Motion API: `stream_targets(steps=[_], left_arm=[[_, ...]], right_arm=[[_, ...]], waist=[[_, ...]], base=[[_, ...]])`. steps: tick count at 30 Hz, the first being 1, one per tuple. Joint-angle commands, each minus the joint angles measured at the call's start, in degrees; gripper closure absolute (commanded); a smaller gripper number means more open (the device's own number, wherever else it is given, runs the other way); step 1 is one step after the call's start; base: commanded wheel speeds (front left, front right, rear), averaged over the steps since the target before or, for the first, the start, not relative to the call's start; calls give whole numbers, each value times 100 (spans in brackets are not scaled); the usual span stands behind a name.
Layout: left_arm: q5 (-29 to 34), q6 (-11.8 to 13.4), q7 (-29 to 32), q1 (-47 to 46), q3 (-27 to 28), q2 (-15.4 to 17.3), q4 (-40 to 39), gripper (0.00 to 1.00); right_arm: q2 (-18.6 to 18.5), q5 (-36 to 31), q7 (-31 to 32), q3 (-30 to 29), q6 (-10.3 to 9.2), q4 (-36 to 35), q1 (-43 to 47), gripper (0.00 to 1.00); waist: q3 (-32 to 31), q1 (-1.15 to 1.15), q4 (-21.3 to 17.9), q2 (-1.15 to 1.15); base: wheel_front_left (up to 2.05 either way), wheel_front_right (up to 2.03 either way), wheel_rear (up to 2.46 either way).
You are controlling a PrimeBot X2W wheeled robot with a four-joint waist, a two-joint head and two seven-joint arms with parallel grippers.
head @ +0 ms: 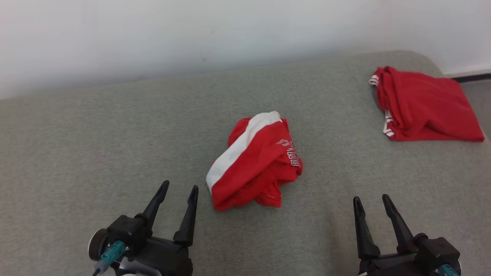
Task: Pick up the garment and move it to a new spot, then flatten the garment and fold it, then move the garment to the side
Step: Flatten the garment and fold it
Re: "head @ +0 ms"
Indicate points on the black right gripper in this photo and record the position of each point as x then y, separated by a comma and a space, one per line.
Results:
387, 264

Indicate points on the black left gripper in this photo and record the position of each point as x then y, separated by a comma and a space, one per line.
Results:
165, 257

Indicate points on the red shorts with white waistband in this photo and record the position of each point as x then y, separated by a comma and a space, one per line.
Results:
257, 165

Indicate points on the red jersey with white sleeves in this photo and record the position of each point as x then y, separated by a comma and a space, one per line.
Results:
425, 103

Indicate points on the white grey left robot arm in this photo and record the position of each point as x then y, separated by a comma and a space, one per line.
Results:
134, 269

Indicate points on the black baseboard strip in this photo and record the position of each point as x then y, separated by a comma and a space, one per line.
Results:
472, 77

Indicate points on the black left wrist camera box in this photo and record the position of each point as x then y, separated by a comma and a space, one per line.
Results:
126, 232

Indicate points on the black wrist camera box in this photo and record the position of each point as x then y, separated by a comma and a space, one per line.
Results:
437, 249
126, 232

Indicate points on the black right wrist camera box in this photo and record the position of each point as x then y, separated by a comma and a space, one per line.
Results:
437, 249

